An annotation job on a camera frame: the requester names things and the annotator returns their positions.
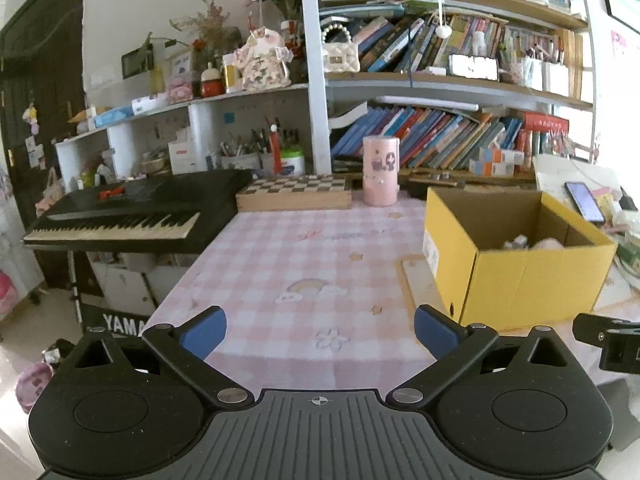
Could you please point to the black charger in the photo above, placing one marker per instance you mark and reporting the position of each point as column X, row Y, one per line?
column 628, row 199

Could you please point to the white quilted handbag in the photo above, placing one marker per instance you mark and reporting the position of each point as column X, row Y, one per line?
column 341, row 57

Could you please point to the pink gift box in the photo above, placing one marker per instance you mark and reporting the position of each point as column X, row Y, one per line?
column 180, row 89

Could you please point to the black picture frame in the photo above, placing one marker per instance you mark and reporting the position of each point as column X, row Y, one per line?
column 136, row 62

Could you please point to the white box red label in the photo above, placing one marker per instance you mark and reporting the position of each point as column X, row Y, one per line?
column 187, row 157

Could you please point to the black smartphone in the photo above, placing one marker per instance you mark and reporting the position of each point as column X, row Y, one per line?
column 584, row 202

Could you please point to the long red box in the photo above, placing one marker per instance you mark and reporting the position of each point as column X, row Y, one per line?
column 546, row 122

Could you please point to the yellow white can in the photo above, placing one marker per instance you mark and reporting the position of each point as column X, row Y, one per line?
column 230, row 76

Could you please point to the white bookshelf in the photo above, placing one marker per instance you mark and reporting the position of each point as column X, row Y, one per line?
column 315, row 85

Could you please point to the green lidded white jar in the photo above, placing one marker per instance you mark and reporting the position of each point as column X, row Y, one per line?
column 292, row 162

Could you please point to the pen holder with pens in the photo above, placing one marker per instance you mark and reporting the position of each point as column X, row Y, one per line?
column 245, row 160

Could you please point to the pink floral plaque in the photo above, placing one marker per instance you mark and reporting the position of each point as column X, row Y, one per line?
column 262, row 62

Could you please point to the pink plastic bag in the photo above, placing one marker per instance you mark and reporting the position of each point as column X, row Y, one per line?
column 35, row 385

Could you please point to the white paper sheets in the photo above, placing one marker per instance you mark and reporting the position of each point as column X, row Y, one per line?
column 550, row 175

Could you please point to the silver toy car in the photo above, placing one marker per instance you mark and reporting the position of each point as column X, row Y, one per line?
column 517, row 242

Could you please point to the pink plush pig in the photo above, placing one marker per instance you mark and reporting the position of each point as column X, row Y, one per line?
column 547, row 244

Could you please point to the blue tissue pack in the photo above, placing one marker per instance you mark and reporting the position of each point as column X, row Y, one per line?
column 114, row 117

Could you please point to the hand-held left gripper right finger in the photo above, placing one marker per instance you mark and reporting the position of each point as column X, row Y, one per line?
column 435, row 332

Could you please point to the row of colourful books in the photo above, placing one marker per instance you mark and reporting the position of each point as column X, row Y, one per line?
column 425, row 137

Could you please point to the white cabinet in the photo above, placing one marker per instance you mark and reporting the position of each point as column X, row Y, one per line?
column 125, row 285

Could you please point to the pink checked desktop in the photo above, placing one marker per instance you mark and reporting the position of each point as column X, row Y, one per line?
column 300, row 260

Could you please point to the orange white small box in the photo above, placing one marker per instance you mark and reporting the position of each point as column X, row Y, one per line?
column 492, row 167
column 502, row 156

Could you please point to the dark wooden door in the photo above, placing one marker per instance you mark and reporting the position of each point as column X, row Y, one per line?
column 35, row 85

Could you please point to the black keyboard stand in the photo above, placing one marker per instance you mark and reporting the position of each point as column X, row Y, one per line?
column 120, row 322

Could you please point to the pink cartoon cylinder tin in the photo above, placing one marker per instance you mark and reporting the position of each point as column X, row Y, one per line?
column 380, row 180

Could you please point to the leaning shelf books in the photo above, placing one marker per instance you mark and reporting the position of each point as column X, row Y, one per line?
column 400, row 42

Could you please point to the dried flower bouquet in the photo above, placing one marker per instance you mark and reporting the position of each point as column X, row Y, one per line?
column 210, row 20

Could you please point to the wooden chessboard box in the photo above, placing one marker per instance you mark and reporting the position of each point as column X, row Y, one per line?
column 295, row 192

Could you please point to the white storage containers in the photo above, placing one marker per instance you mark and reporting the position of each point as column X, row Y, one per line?
column 545, row 77

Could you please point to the black electronic keyboard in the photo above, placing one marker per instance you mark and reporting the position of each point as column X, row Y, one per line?
column 140, row 202

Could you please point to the red white glue bottle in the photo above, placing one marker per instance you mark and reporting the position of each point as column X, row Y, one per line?
column 274, row 150

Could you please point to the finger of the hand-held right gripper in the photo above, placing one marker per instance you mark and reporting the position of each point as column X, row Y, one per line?
column 587, row 327

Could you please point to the yellow cardboard box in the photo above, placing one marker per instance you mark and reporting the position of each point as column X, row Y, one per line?
column 525, row 285

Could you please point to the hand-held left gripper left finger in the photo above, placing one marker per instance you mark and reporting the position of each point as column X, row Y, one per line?
column 205, row 332

